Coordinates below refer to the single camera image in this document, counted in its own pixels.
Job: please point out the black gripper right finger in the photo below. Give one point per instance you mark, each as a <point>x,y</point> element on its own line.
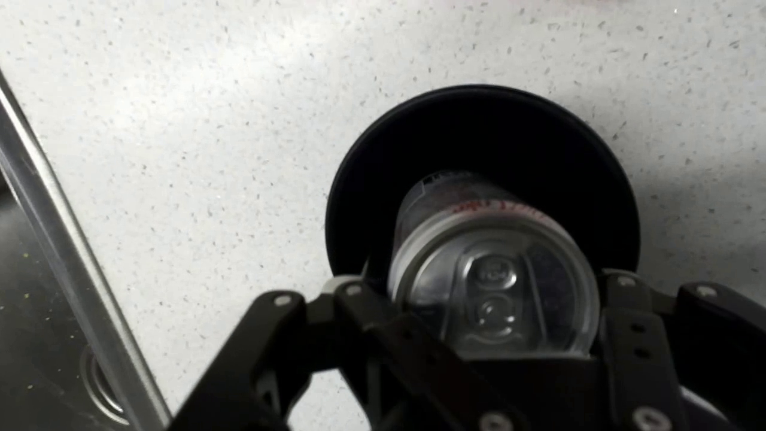
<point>701,343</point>

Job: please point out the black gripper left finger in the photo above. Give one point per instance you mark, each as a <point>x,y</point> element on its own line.
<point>263,351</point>

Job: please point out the steel double sink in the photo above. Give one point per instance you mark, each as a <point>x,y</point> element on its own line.
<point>49,319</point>

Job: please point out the grey metal can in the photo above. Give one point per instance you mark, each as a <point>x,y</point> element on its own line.
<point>494,263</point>

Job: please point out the black bowl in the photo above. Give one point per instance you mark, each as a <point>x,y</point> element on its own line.
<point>479,134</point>

